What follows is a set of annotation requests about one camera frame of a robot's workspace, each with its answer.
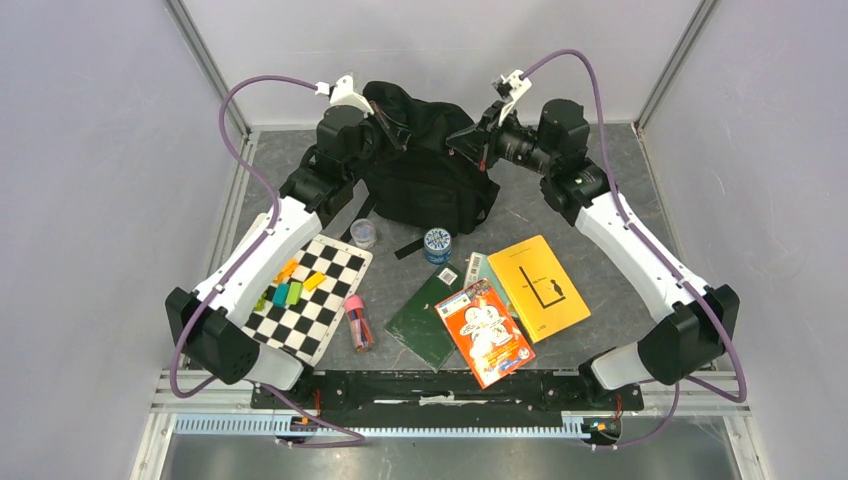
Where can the teal book with barcode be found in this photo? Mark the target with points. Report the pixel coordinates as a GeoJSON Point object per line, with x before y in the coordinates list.
{"type": "Point", "coordinates": [478, 268]}

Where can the orange comic book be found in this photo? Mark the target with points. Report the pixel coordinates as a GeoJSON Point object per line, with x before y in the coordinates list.
{"type": "Point", "coordinates": [485, 333]}

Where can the clear jar of paperclips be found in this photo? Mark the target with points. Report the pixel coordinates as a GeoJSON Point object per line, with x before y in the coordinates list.
{"type": "Point", "coordinates": [363, 233]}

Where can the yellow hardcover book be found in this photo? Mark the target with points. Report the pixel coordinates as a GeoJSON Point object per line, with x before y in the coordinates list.
{"type": "Point", "coordinates": [539, 289]}

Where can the yellow toy block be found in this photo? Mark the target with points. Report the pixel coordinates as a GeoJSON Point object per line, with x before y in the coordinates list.
{"type": "Point", "coordinates": [313, 281]}

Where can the blue lidded round tub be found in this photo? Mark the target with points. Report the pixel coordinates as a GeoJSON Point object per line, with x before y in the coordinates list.
{"type": "Point", "coordinates": [437, 245]}

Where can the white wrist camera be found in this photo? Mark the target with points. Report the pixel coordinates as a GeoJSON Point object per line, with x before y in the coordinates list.
{"type": "Point", "coordinates": [511, 89]}
{"type": "Point", "coordinates": [344, 92]}

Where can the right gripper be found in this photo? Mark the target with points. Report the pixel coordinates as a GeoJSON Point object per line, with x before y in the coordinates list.
{"type": "Point", "coordinates": [479, 143]}

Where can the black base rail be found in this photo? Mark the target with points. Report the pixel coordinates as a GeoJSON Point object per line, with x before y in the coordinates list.
{"type": "Point", "coordinates": [453, 398]}

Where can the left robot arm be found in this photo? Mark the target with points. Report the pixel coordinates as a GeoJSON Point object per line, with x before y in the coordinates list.
{"type": "Point", "coordinates": [206, 323]}

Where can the green notebook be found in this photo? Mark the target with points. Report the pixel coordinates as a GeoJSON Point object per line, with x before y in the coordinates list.
{"type": "Point", "coordinates": [418, 326]}

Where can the green toy block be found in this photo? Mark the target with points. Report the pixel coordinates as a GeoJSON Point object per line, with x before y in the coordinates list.
{"type": "Point", "coordinates": [294, 293]}

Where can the checkered chess board mat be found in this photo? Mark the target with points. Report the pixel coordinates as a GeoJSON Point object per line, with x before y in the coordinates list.
{"type": "Point", "coordinates": [305, 330]}

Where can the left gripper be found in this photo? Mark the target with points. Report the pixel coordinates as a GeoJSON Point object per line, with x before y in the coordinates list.
{"type": "Point", "coordinates": [398, 134]}

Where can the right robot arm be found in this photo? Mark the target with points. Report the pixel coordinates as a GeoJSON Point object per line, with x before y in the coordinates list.
{"type": "Point", "coordinates": [694, 321]}

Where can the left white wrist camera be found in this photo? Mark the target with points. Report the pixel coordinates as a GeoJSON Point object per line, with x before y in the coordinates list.
{"type": "Point", "coordinates": [344, 92]}

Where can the teal toy block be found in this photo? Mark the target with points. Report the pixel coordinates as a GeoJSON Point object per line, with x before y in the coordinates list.
{"type": "Point", "coordinates": [280, 295]}

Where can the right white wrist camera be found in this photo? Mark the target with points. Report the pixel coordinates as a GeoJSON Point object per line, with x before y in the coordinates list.
{"type": "Point", "coordinates": [511, 89]}

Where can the orange toy block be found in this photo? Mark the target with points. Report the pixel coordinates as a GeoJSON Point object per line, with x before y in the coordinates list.
{"type": "Point", "coordinates": [286, 272]}

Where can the pink capped pencil tube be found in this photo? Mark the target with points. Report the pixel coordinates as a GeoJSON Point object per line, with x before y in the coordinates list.
{"type": "Point", "coordinates": [355, 312]}

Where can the black student backpack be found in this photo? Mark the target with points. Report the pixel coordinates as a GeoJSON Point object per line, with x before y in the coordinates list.
{"type": "Point", "coordinates": [424, 185]}

